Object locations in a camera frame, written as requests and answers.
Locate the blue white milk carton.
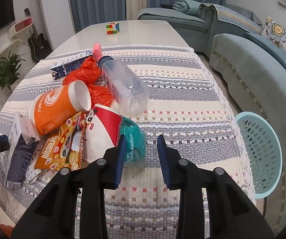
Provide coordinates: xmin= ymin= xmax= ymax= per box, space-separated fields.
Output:
xmin=50 ymin=50 xmax=93 ymax=80

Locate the red white panda cup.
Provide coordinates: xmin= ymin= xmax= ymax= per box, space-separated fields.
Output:
xmin=82 ymin=104 xmax=122 ymax=163

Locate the pink bottle cap piece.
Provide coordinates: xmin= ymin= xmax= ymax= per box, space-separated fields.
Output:
xmin=93 ymin=42 xmax=103 ymax=62

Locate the folded teal blanket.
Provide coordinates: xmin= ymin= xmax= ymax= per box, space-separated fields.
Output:
xmin=173 ymin=0 xmax=201 ymax=17

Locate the green potted plant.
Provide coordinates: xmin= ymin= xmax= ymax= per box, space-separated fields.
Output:
xmin=0 ymin=51 xmax=26 ymax=91

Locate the teal packaged cloth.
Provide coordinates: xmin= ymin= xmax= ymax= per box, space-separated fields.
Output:
xmin=120 ymin=117 xmax=146 ymax=169

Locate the orange paper cup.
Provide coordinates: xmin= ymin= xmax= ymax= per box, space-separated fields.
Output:
xmin=29 ymin=80 xmax=91 ymax=136

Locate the orange plastic bag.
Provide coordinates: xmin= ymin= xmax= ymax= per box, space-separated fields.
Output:
xmin=62 ymin=56 xmax=114 ymax=107

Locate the blue white paper box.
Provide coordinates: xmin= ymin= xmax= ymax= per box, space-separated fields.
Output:
xmin=2 ymin=113 xmax=40 ymax=189

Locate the white coffee table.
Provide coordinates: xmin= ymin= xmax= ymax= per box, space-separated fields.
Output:
xmin=49 ymin=20 xmax=188 ymax=57

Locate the yellow snack bag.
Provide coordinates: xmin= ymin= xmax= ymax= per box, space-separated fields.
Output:
xmin=34 ymin=112 xmax=86 ymax=171

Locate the white refrigerator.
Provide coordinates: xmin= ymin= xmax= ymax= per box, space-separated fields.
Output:
xmin=40 ymin=0 xmax=75 ymax=49

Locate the colourful puzzle cube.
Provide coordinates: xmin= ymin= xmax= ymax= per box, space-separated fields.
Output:
xmin=106 ymin=22 xmax=120 ymax=35

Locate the clear plastic bottle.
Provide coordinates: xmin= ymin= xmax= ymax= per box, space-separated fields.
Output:
xmin=98 ymin=56 xmax=149 ymax=117

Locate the black acoustic guitar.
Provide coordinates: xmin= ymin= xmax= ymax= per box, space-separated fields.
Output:
xmin=24 ymin=8 xmax=53 ymax=63

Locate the white heart pattern bag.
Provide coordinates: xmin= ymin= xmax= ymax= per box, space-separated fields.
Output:
xmin=24 ymin=138 xmax=45 ymax=184

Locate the teal chaise sofa section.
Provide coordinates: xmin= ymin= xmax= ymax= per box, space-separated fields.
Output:
xmin=138 ymin=3 xmax=262 ymax=57

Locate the teal curved sofa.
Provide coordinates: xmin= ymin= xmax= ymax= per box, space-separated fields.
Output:
xmin=210 ymin=33 xmax=286 ymax=234

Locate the light blue plastic basket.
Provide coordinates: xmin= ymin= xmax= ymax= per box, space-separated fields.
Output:
xmin=236 ymin=112 xmax=283 ymax=199

